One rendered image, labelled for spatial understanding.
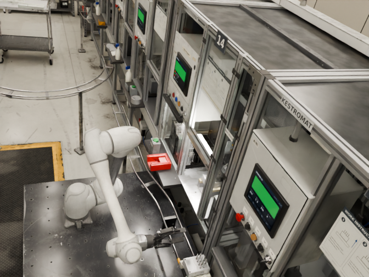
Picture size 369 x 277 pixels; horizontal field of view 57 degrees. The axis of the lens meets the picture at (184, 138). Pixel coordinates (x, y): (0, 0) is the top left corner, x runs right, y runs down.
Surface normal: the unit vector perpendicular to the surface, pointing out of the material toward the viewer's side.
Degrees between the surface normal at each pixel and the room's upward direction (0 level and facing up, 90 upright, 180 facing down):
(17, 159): 0
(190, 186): 0
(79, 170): 0
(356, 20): 90
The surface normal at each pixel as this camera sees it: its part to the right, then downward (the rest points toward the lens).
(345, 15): -0.93, 0.08
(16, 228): 0.16, -0.80
